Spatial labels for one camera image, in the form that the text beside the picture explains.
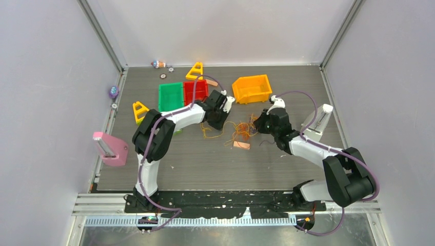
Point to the small toy figurine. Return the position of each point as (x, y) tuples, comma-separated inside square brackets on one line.
[(158, 64)]

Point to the green owl toy block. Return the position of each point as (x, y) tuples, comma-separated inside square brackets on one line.
[(177, 132)]

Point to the yellow triangle block near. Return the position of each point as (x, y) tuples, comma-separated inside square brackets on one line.
[(139, 112)]

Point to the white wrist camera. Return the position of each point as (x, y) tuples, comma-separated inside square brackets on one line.
[(228, 101), (276, 102)]

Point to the red plastic bin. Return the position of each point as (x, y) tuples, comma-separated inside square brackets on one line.
[(201, 91)]

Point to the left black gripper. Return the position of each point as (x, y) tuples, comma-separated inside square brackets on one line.
[(219, 125)]

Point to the purple toy block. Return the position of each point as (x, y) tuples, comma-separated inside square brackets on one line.
[(114, 92)]

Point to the yellow triangle block far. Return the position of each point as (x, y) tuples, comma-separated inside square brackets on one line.
[(195, 72)]

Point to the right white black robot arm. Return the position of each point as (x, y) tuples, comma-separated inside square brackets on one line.
[(347, 179)]

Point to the green plastic bin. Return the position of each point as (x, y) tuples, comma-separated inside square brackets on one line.
[(171, 96)]

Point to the tan wooden block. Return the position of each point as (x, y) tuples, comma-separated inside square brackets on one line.
[(241, 145), (212, 82)]

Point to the pink gripper stand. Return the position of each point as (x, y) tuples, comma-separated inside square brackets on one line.
[(113, 151)]

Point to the orange plastic bin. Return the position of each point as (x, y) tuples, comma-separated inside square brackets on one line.
[(252, 89)]

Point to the tan wooden block far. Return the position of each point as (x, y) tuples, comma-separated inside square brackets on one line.
[(212, 82)]

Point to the yellow triangle block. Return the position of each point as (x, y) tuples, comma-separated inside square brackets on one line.
[(139, 112), (195, 72)]

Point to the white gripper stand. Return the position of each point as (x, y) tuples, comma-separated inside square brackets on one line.
[(315, 124)]

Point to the tan wooden block near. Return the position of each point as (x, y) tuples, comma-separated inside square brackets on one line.
[(241, 145)]

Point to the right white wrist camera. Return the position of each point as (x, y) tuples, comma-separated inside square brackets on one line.
[(276, 102)]

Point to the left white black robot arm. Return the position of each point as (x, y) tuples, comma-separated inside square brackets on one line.
[(153, 136)]

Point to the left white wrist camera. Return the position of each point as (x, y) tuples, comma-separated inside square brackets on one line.
[(228, 101)]

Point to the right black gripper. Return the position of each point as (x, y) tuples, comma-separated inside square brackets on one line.
[(259, 123)]

